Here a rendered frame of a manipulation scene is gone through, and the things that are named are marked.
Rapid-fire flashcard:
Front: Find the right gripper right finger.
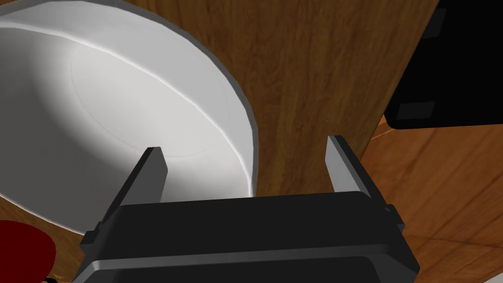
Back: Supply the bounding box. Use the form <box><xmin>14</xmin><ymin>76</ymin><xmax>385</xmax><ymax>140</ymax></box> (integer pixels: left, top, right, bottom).
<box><xmin>325</xmin><ymin>135</ymin><xmax>388</xmax><ymax>207</ymax></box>

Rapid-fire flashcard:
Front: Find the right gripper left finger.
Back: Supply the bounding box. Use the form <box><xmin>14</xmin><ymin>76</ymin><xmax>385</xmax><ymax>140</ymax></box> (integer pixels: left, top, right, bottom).
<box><xmin>103</xmin><ymin>146</ymin><xmax>169</xmax><ymax>223</ymax></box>

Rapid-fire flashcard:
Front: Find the white bowl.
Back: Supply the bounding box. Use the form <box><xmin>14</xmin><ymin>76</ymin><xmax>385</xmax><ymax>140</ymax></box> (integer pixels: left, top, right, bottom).
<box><xmin>0</xmin><ymin>0</ymin><xmax>259</xmax><ymax>236</ymax></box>

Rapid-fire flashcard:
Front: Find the wooden table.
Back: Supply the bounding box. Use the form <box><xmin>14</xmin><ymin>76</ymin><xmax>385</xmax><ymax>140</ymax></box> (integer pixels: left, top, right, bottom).
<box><xmin>0</xmin><ymin>0</ymin><xmax>440</xmax><ymax>283</ymax></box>

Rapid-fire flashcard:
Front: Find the dark red round object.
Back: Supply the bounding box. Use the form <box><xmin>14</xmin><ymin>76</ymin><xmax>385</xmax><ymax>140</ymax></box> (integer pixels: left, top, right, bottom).
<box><xmin>0</xmin><ymin>220</ymin><xmax>57</xmax><ymax>283</ymax></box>

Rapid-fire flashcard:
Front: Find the black box-shaped object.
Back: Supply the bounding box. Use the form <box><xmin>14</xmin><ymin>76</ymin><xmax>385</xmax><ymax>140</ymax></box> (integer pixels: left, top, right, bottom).
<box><xmin>383</xmin><ymin>0</ymin><xmax>503</xmax><ymax>130</ymax></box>

